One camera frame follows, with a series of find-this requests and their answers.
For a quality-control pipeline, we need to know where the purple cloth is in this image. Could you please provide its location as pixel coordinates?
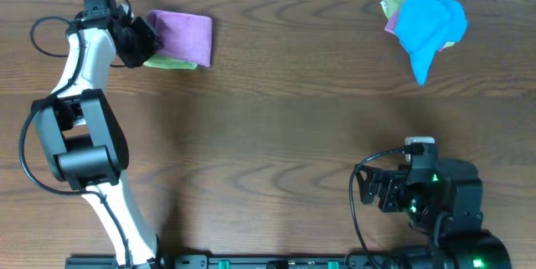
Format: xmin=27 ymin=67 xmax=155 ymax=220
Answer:
xmin=147 ymin=9 xmax=213 ymax=67
xmin=384 ymin=0 xmax=447 ymax=52

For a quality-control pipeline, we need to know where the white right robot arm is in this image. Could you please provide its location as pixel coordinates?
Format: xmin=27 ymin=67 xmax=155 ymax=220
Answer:
xmin=349 ymin=158 xmax=512 ymax=269

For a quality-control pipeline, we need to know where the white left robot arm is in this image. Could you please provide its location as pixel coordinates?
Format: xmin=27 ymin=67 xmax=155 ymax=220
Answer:
xmin=18 ymin=4 xmax=168 ymax=268

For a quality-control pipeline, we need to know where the folded green cloth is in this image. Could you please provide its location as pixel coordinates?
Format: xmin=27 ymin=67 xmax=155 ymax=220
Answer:
xmin=143 ymin=54 xmax=198 ymax=70

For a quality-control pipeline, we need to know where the purple cloth in pile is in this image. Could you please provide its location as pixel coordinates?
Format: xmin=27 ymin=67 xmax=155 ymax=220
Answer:
xmin=384 ymin=0 xmax=447 ymax=52

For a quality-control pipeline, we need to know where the blue crumpled cloth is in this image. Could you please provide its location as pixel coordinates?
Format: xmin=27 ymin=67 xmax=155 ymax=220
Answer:
xmin=394 ymin=0 xmax=468 ymax=86

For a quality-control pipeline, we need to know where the green cloth in pile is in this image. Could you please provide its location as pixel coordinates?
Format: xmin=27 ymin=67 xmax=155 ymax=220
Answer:
xmin=380 ymin=0 xmax=467 ymax=53

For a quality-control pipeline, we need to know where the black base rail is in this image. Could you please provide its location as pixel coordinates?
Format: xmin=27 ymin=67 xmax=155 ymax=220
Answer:
xmin=64 ymin=253 xmax=394 ymax=269

